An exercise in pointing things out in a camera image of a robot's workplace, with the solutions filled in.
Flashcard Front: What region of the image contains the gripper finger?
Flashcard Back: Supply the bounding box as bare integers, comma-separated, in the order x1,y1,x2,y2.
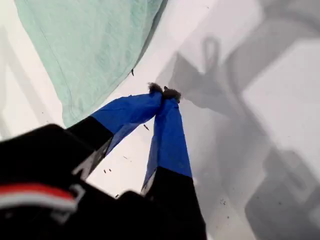
66,81,165,181
140,86,209,240

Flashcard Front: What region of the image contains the pale green T-shirt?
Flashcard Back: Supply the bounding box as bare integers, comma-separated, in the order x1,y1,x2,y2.
13,0,169,128

